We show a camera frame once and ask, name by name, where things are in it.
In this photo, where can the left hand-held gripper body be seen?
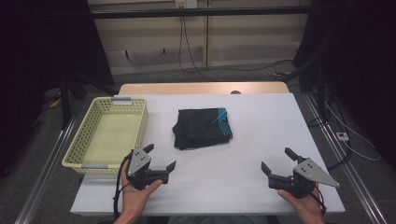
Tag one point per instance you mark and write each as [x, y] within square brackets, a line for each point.
[139, 161]

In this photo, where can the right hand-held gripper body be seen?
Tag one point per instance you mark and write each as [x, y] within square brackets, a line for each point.
[306, 172]

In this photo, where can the pale yellow plastic basket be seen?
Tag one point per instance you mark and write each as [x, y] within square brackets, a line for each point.
[109, 137]

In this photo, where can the black shorts with blue print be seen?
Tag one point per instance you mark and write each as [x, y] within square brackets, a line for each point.
[200, 127]

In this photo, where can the person's right hand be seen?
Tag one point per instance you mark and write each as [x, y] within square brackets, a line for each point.
[303, 205]

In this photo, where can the person's left hand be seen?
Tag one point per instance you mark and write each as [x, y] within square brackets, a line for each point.
[135, 196]

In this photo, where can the white board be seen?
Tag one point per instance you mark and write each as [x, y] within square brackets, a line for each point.
[224, 180]

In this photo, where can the white power adapter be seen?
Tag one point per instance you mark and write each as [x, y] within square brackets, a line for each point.
[342, 136]

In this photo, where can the light wooden table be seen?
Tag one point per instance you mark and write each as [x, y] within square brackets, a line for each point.
[186, 88]

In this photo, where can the black metal stand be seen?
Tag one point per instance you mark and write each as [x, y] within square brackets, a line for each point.
[65, 102]

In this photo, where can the black curtain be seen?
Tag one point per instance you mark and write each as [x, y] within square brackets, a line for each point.
[40, 62]
[358, 62]

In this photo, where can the black horizontal bar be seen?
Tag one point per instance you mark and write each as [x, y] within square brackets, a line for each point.
[199, 12]

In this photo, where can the white wall socket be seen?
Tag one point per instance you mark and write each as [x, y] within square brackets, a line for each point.
[186, 3]

